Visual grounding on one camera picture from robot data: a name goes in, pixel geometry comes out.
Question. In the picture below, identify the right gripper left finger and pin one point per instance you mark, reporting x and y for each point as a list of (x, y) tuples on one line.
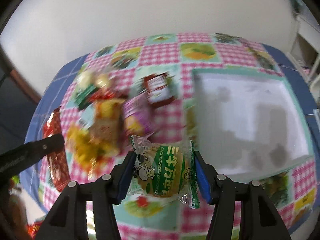
[(67, 217)]

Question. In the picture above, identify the red crinkled snack packet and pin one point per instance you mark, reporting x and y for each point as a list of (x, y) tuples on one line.
[(107, 94)]

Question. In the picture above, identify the dark red white-label packet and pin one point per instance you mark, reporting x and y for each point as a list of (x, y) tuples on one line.
[(159, 89)]

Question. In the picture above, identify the white teal-rimmed box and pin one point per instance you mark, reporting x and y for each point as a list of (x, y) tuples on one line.
[(250, 125)]

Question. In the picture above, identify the purple snack bag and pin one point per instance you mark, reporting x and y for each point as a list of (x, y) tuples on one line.
[(137, 117)]

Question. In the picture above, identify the white shelf unit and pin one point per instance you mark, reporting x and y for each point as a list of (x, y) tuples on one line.
[(304, 46)]

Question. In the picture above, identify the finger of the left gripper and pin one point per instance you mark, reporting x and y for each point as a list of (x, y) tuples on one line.
[(26, 155)]

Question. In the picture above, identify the orange yellow snack bag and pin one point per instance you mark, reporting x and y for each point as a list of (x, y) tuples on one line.
[(106, 125)]

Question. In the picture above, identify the red gold snack packet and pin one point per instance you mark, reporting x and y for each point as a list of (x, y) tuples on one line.
[(57, 160)]

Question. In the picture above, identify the green cow cookie packet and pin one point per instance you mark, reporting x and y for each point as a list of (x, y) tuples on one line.
[(165, 171)]

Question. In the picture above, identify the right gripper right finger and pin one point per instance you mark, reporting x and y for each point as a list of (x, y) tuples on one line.
[(259, 217)]

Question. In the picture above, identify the white round bun packet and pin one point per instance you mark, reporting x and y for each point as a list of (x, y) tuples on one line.
[(89, 77)]

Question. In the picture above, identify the pink checkered tablecloth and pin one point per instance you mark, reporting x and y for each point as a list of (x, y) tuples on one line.
[(178, 55)]

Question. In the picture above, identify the green snack bar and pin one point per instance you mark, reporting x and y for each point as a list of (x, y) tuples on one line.
[(82, 97)]

